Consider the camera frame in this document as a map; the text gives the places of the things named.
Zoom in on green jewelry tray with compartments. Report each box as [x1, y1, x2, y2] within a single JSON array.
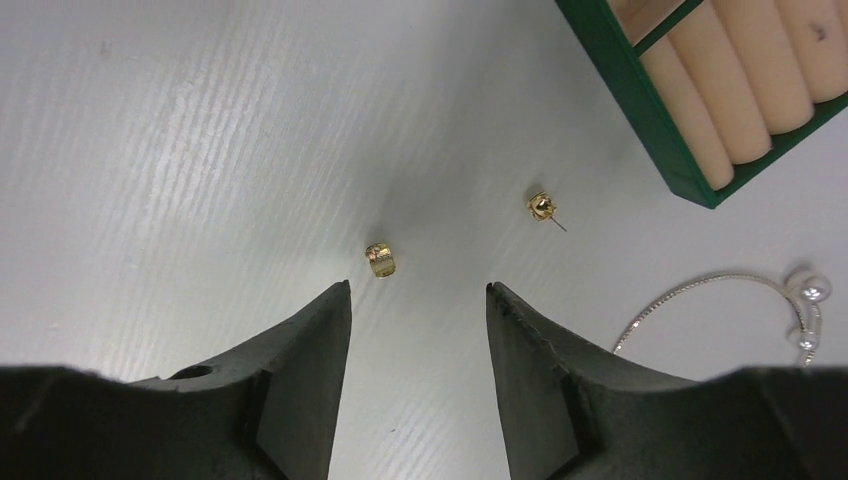
[[558, 1, 847, 209]]

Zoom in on gold band ring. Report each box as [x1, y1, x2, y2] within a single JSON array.
[[364, 241, 398, 280]]

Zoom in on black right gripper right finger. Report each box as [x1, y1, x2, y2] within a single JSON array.
[[486, 283, 847, 479]]

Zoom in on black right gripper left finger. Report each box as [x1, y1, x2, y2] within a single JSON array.
[[1, 281, 352, 479]]

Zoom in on gold stud earring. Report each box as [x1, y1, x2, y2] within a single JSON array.
[[526, 191, 568, 233]]

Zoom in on silver hoop necklace with pearls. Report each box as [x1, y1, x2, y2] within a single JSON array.
[[612, 266, 833, 370]]

